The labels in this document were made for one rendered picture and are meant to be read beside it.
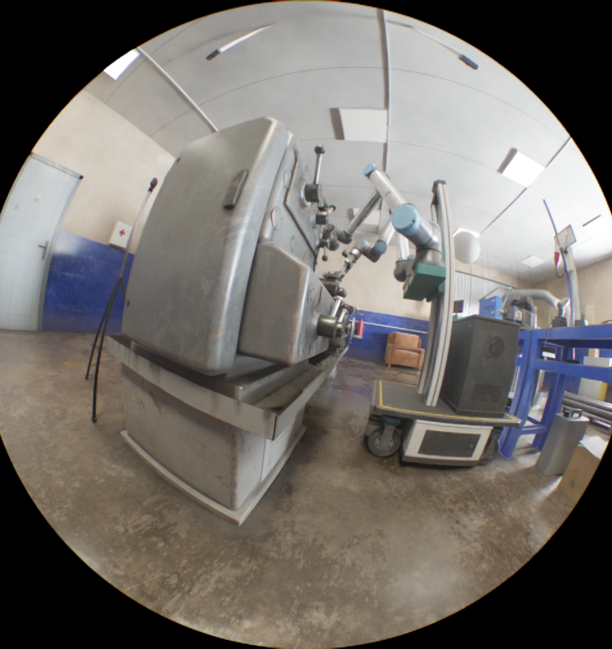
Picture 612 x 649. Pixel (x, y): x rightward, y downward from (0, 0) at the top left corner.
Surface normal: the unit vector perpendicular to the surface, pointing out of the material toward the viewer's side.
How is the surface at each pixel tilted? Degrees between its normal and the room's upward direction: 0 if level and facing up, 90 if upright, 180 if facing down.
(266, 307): 90
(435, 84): 180
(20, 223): 90
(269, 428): 90
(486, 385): 90
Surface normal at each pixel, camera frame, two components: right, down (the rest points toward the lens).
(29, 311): 0.95, 0.15
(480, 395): -0.34, -0.07
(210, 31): -0.16, 0.99
